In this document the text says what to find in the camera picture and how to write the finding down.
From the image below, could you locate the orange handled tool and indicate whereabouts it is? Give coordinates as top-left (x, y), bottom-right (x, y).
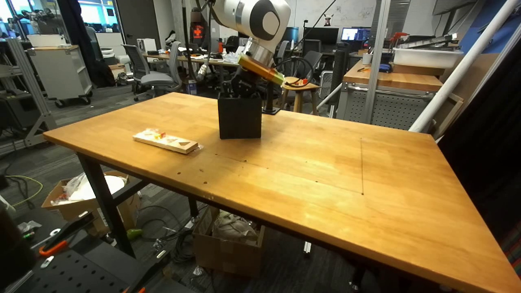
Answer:
top-left (38, 239), bottom-right (72, 259)

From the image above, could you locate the grey metal shelf frame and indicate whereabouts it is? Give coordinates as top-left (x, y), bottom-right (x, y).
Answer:
top-left (0, 38), bottom-right (58, 156)

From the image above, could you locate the cardboard box with white bag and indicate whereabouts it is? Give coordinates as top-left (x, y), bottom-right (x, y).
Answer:
top-left (41, 171), bottom-right (142, 238)

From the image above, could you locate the grey office chair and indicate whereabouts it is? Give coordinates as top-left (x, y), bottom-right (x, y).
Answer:
top-left (123, 39), bottom-right (185, 103)

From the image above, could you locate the black slotted plastic box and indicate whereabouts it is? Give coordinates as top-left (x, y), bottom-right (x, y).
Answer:
top-left (217, 91), bottom-right (264, 142)

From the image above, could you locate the yellow floor cable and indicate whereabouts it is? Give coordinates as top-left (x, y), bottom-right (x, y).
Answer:
top-left (5, 173), bottom-right (46, 210)

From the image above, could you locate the black perforated board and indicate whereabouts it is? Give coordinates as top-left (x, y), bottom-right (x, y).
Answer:
top-left (15, 241), bottom-right (170, 293)

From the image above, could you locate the white diagonal pole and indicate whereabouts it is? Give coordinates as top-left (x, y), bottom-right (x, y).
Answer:
top-left (408, 0), bottom-right (521, 135)

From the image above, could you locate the black metal table leg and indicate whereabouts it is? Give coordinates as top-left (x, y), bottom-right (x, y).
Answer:
top-left (75, 153), bottom-right (137, 257)

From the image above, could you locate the cardboard box with clutter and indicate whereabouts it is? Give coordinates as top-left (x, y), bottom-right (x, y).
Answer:
top-left (193, 209), bottom-right (268, 280)

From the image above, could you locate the grey metal upright post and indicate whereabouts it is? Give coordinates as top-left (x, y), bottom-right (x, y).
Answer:
top-left (362, 0), bottom-right (393, 124)

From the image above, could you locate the white plastic bin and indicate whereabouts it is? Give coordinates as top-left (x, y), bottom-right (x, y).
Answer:
top-left (391, 46), bottom-right (466, 70)

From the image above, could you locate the wooden workbench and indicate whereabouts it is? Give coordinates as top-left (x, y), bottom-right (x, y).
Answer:
top-left (342, 60), bottom-right (445, 93)

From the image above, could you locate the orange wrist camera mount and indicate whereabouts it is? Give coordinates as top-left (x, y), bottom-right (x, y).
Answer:
top-left (237, 54), bottom-right (287, 88)

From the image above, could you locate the round wooden stool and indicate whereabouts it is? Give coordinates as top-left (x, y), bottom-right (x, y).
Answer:
top-left (282, 75), bottom-right (321, 114)

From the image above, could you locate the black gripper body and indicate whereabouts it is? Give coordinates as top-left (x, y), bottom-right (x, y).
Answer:
top-left (227, 70), bottom-right (268, 101)

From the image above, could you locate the white wheeled cart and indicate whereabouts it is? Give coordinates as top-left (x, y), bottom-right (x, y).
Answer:
top-left (25, 33), bottom-right (95, 108)

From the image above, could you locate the wooden shape puzzle board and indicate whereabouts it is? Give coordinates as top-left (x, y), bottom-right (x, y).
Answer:
top-left (132, 127), bottom-right (201, 156)

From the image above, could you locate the lit computer monitor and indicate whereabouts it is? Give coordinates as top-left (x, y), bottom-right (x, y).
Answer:
top-left (339, 26), bottom-right (373, 46)

